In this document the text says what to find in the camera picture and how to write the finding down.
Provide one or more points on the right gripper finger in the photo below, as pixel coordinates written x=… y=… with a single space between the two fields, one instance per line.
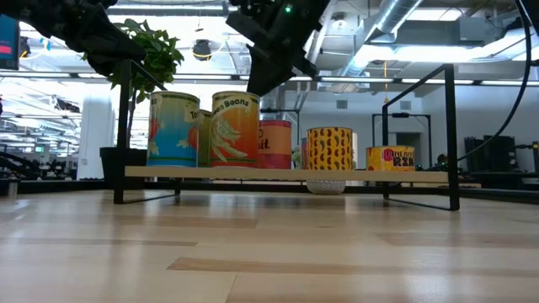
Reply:
x=271 y=71
x=305 y=65

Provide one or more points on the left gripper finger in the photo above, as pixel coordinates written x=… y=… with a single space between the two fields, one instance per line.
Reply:
x=113 y=56

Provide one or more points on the orange Green Beans tin can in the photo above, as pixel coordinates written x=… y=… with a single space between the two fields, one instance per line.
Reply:
x=236 y=134

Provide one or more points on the red orange Mixed Fruit can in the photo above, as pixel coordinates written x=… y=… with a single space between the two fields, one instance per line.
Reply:
x=275 y=145

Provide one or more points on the yellow bean pattern tin can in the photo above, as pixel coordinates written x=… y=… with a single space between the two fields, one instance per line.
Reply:
x=329 y=149

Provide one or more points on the red labelled tin can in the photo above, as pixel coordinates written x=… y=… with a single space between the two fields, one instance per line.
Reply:
x=303 y=155

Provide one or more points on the blue Tomatoes labelled tin can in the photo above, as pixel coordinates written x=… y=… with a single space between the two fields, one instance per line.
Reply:
x=172 y=134

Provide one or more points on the short yellow Pineapple Rings can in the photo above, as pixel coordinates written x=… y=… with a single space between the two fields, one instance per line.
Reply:
x=389 y=159

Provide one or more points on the white bowl under shelf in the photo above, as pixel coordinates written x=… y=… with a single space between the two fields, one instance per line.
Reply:
x=326 y=188

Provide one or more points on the leafy green plant black pot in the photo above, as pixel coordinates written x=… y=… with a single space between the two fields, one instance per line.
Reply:
x=160 y=54

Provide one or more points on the black hanging ceiling lamp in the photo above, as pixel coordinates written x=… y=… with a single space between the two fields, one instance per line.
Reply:
x=202 y=49

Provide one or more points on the white pillar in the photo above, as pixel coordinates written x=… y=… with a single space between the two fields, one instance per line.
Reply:
x=96 y=139

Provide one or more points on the olive green tin can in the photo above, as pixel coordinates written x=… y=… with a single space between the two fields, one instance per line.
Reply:
x=204 y=139

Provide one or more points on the black equipment rack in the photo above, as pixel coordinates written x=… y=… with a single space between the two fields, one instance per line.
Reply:
x=490 y=153

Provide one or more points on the silver ceiling duct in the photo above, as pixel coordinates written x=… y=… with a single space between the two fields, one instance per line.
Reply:
x=391 y=17

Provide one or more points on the wooden shelf black metal frame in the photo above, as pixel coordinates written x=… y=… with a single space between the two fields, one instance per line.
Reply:
x=295 y=174

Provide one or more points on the black background frame stand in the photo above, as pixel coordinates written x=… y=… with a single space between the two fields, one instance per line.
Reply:
x=400 y=115

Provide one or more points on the black aluminium table frame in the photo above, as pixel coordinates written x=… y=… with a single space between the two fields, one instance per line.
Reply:
x=236 y=188

